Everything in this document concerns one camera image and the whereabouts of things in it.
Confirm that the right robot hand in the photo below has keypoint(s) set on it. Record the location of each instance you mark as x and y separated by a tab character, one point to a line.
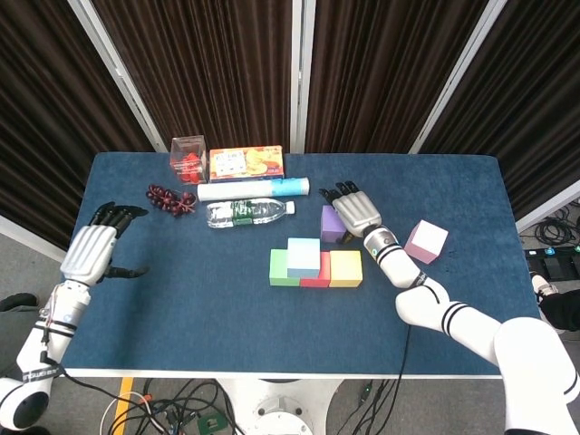
358	210

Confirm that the pink cube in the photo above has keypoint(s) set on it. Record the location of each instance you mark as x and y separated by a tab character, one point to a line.
428	242

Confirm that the white sneaker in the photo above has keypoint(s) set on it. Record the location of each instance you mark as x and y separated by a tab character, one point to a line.
542	283

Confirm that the black trouser leg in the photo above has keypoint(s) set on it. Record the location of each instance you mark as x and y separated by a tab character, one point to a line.
564	312

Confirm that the green cube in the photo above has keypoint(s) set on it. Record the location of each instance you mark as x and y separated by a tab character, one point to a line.
277	269

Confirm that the red cube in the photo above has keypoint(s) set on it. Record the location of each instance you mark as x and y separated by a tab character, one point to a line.
324	272

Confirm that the green circuit board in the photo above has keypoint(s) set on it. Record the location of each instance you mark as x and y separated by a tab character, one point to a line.
210	425

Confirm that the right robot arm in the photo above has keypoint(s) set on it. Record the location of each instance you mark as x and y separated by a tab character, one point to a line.
453	312

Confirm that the purple cube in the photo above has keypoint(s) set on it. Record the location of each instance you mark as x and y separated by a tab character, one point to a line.
330	226

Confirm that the dark red grape bunch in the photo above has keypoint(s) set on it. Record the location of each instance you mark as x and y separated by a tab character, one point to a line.
167	199

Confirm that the yellow floor tape strip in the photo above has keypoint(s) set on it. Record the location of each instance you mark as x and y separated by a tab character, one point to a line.
124	389

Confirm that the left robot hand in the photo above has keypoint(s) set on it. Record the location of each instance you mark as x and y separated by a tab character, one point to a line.
88	251

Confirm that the clear coffee capsule box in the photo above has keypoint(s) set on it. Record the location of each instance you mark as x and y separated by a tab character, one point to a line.
188	161

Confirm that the light blue cube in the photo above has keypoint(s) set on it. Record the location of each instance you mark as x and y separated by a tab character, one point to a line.
303	256

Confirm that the clear plastic water bottle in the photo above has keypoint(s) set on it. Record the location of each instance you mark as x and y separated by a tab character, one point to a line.
254	214

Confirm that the white table pedestal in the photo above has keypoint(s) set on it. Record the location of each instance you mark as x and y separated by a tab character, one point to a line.
281	408

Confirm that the orange cracker box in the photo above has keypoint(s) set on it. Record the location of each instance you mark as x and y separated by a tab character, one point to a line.
247	163

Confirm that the blue table cloth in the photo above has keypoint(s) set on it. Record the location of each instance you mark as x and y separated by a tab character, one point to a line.
226	326

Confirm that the white and cyan tube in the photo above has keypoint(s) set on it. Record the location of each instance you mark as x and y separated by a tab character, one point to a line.
244	190

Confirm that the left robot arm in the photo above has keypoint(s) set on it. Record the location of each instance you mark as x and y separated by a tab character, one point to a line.
59	312

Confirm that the black foot pedal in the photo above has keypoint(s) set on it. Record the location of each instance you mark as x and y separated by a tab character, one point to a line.
553	265

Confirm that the brown curtain partition panel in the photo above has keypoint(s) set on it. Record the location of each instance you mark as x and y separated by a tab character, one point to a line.
376	68
204	68
534	90
45	113

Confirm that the yellow cube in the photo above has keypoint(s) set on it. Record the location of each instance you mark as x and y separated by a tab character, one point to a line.
346	267

